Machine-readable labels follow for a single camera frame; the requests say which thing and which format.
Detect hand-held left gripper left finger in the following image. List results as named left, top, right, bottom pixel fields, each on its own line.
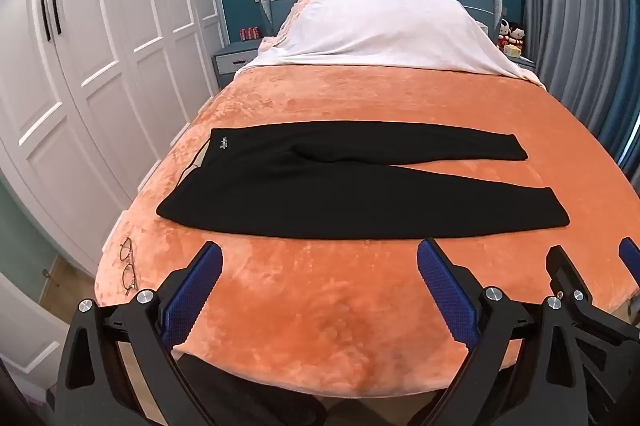
left=54, top=241, right=227, bottom=426

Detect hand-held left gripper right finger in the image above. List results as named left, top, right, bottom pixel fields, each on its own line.
left=407, top=237, right=606, bottom=426

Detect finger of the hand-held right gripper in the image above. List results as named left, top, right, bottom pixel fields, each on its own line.
left=545, top=245, right=608, bottom=322
left=618, top=236, right=640, bottom=278

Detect black pants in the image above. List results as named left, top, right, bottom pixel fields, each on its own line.
left=156, top=121, right=571, bottom=241

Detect eyeglasses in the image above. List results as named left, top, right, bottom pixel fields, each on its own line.
left=120, top=237, right=140, bottom=297

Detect orange plush blanket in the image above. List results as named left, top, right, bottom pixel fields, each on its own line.
left=95, top=65, right=640, bottom=402

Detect blue curtain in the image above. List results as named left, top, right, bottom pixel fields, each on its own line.
left=597, top=91, right=640, bottom=189

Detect person's dark clothing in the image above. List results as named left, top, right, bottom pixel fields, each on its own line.
left=175, top=353, right=451, bottom=426

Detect white door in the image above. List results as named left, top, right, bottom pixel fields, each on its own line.
left=0, top=273, right=68, bottom=377

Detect white wardrobe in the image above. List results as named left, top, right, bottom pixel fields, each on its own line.
left=0, top=0, right=226, bottom=277

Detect blue nightstand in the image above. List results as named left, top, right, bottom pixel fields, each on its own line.
left=212, top=41, right=263, bottom=89

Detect grey curtain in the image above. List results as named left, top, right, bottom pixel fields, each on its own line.
left=517, top=0, right=640, bottom=147

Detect white pillow cover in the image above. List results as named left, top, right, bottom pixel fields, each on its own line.
left=245, top=0, right=546, bottom=89

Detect pink lace bedding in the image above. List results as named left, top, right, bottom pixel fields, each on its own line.
left=257, top=0, right=321, bottom=57

